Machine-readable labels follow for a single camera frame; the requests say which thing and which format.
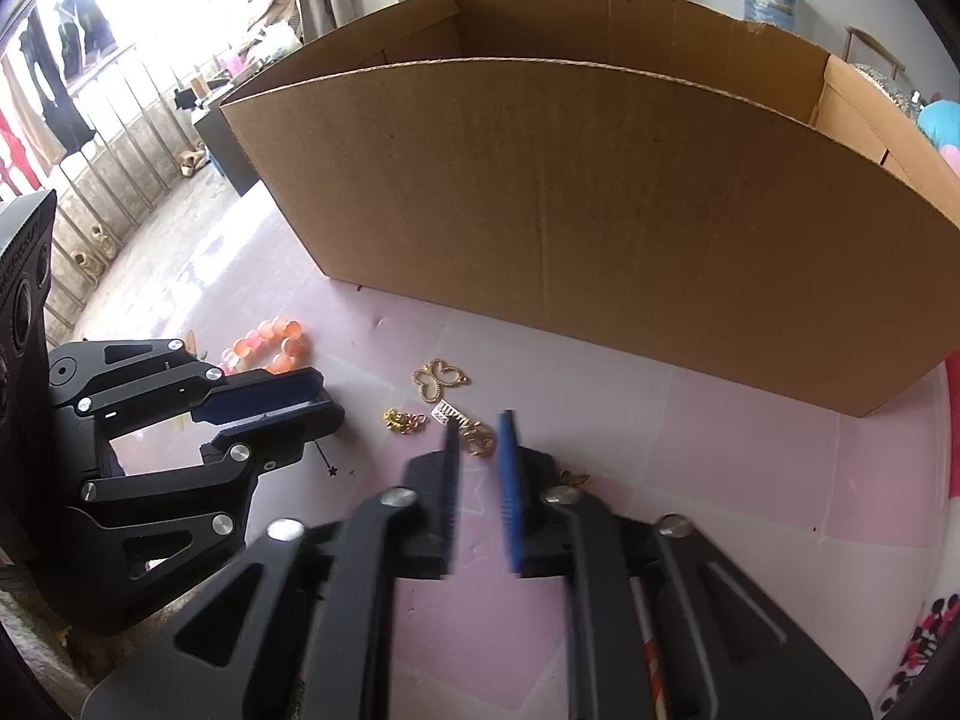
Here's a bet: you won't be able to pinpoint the hanging red clothes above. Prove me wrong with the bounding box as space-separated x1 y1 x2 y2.
0 105 47 200

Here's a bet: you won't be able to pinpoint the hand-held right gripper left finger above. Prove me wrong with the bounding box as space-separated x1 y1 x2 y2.
81 417 463 720

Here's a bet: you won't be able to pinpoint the pink floral quilt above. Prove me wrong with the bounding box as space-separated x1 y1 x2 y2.
876 360 960 720

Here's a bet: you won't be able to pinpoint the dark cabinet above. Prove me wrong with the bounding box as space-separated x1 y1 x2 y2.
190 101 260 197

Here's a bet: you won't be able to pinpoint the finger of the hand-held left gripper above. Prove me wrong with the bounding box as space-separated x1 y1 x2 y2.
48 338 325 425
75 394 347 586

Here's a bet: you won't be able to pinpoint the metal window railing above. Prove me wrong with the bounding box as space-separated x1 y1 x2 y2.
0 41 226 331

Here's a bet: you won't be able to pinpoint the gold butterfly pendant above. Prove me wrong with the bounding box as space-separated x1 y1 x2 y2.
412 359 473 403

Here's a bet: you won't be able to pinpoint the peach bead bracelet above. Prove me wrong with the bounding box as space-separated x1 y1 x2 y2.
222 318 311 377

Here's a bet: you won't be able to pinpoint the hanging black clothes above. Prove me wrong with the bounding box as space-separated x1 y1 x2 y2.
18 0 115 152

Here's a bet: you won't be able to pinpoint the blue quilt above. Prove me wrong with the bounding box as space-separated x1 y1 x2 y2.
918 100 960 152

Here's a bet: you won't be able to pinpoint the blue water jug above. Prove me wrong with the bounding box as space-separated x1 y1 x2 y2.
744 0 800 35

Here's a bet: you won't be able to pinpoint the brown cardboard box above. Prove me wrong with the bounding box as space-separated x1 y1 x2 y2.
217 0 960 418

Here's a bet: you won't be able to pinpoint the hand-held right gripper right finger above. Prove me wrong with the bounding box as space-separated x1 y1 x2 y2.
499 411 875 720

